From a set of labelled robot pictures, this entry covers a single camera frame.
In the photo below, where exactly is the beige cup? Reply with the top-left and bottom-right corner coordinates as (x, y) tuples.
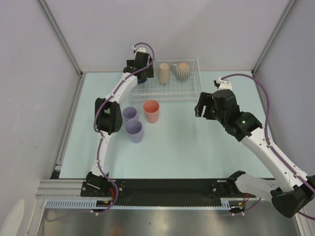
(157, 62), (170, 84)

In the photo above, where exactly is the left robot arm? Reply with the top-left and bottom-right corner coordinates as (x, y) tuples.
(80, 48), (154, 197)

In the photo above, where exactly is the dark blue mug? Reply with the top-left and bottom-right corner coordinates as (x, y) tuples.
(137, 77), (147, 84)

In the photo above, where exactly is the white wire dish rack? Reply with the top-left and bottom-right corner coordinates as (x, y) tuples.
(129, 58), (202, 103)

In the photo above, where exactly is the white slotted cable duct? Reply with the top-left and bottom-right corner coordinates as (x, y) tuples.
(46, 199), (112, 209)

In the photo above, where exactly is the large purple cup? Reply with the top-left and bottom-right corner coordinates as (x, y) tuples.
(125, 119), (143, 144)

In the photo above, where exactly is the pink cup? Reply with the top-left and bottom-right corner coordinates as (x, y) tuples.
(143, 100), (159, 124)

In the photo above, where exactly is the small purple cup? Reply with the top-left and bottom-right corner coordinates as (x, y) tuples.
(122, 107), (138, 122)

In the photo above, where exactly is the striped mug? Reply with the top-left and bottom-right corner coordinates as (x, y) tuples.
(170, 62), (191, 80)

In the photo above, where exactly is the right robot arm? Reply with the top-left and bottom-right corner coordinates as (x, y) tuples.
(194, 89), (315, 218)

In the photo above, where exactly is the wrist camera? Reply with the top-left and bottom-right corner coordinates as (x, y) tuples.
(214, 77), (232, 90)
(132, 45), (138, 54)

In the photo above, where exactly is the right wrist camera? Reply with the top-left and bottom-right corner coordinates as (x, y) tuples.
(214, 77), (232, 90)

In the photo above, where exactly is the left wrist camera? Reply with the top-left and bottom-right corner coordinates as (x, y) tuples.
(132, 45), (138, 54)

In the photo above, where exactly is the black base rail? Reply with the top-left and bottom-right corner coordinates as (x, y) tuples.
(80, 173), (251, 207)

